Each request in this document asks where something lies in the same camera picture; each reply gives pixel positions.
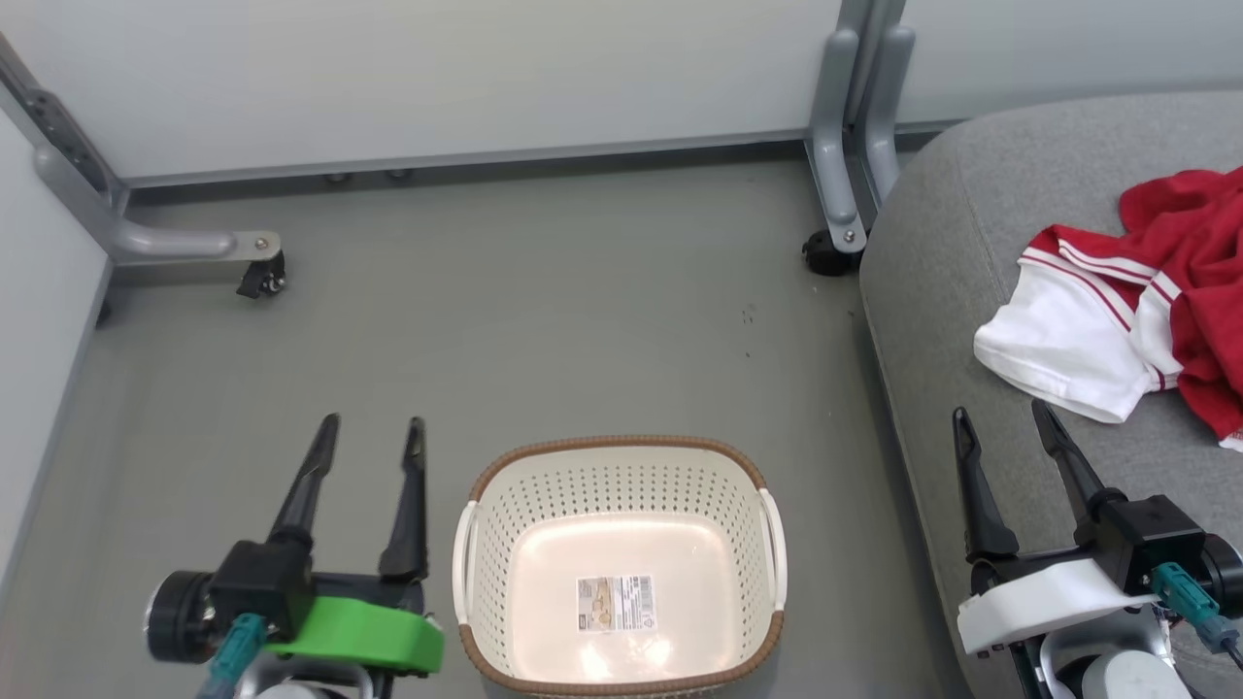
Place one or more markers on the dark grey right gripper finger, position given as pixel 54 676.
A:
pixel 981 505
pixel 1078 476

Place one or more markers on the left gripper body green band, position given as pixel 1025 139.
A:
pixel 369 631

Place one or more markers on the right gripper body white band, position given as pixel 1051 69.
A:
pixel 1039 602

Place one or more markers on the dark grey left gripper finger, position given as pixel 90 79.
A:
pixel 410 524
pixel 303 485

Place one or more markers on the red jacket with white hem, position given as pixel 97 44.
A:
pixel 1068 340

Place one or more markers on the red sports jersey with print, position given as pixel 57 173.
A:
pixel 1214 379

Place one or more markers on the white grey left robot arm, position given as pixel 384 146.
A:
pixel 301 682

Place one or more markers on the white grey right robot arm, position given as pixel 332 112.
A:
pixel 1117 670

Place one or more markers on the cream perforated plastic laundry basket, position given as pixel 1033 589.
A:
pixel 621 485

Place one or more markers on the black caster wheel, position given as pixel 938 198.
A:
pixel 264 277
pixel 825 254

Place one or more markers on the paper label sticker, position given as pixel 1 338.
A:
pixel 617 604

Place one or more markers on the grey fabric sofa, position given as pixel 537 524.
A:
pixel 952 243

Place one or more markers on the grey metal partition stand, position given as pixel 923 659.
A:
pixel 146 241
pixel 845 116

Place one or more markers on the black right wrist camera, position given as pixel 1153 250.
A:
pixel 1156 539

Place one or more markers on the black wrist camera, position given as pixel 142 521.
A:
pixel 257 587
pixel 1156 539

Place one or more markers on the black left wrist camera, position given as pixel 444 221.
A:
pixel 257 587

